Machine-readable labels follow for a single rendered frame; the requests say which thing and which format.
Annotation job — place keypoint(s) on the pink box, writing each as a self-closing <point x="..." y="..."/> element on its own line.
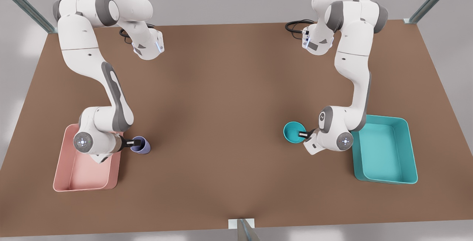
<point x="87" y="174"/>

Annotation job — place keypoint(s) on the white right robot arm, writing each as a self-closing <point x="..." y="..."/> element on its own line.
<point x="77" y="45"/>

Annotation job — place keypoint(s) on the purple cup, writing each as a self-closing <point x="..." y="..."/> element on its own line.
<point x="144" y="147"/>

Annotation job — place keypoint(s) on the teal bowl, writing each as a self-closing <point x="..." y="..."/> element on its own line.
<point x="291" y="130"/>

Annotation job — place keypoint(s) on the teal box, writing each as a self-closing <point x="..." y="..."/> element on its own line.
<point x="384" y="158"/>

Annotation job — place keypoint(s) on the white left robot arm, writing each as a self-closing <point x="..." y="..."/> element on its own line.
<point x="353" y="52"/>

